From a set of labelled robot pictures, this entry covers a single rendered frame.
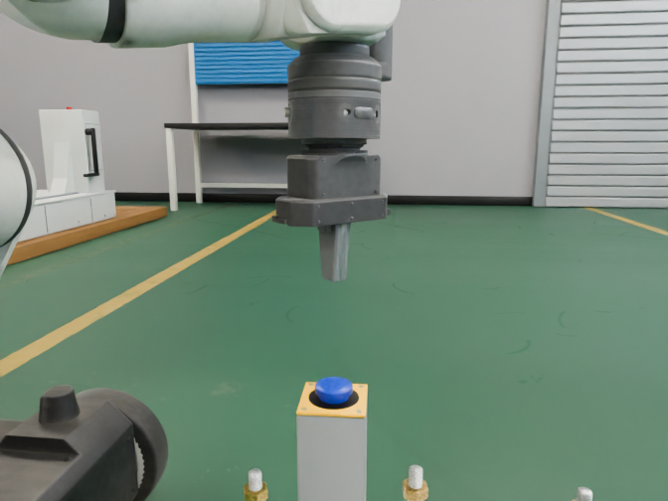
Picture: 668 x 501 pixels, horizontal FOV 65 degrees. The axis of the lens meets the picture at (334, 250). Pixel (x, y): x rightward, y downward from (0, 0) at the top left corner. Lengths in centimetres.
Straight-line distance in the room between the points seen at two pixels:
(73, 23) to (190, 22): 8
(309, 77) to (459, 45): 486
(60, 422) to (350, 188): 53
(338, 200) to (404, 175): 474
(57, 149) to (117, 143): 209
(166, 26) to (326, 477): 44
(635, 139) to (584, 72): 77
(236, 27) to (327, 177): 15
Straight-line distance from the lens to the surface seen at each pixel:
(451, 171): 525
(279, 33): 45
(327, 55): 48
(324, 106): 47
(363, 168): 51
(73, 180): 388
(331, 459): 57
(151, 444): 89
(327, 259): 52
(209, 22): 43
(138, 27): 40
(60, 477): 76
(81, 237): 349
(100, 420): 83
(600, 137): 543
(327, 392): 56
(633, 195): 557
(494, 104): 530
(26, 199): 62
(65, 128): 390
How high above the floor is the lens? 58
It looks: 11 degrees down
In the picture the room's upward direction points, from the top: straight up
